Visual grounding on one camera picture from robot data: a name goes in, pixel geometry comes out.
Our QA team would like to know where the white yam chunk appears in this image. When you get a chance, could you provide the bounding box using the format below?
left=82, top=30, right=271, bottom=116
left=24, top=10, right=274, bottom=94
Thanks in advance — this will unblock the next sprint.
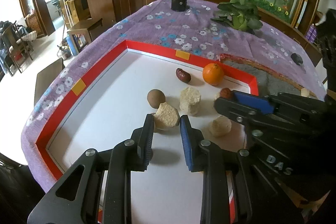
left=209, top=116, right=232, bottom=138
left=301, top=88, right=310, bottom=98
left=179, top=87, right=201, bottom=116
left=153, top=102, right=180, bottom=130

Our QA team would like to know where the large orange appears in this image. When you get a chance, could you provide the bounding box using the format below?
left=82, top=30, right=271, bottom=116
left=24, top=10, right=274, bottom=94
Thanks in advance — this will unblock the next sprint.
left=202, top=63, right=224, bottom=86

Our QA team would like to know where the dark red date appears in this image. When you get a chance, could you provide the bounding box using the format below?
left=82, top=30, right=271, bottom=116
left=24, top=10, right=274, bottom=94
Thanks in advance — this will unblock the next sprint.
left=175, top=68, right=191, bottom=84

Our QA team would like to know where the grey felt mat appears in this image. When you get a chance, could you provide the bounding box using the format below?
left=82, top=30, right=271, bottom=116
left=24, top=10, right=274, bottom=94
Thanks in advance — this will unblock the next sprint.
left=220, top=50, right=326, bottom=100

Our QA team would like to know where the black small device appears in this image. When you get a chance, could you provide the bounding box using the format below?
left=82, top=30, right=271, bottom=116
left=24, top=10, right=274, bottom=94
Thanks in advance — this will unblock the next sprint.
left=290, top=53, right=303, bottom=66

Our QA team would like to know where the purple bottle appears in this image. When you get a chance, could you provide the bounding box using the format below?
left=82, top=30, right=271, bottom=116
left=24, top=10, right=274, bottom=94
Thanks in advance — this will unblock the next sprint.
left=305, top=24, right=317, bottom=43

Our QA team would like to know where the green leafy cabbage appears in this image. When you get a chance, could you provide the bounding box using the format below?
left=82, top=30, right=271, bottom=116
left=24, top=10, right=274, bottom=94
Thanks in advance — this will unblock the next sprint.
left=211, top=0, right=263, bottom=32

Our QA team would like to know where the red white tray box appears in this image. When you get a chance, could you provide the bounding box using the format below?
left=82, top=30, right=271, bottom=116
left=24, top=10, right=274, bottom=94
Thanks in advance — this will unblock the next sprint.
left=35, top=40, right=259, bottom=224

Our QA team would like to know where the black cylindrical holder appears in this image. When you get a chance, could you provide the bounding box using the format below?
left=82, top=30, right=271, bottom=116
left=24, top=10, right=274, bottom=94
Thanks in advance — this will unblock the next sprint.
left=171, top=0, right=187, bottom=12

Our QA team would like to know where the purple floral tablecloth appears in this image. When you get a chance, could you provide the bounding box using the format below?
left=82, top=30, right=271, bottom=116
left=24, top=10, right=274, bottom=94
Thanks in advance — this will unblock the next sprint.
left=21, top=0, right=310, bottom=191

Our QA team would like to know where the wooden stool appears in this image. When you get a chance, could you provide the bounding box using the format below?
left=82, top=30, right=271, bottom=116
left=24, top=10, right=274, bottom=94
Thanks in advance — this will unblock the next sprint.
left=67, top=18, right=102, bottom=54

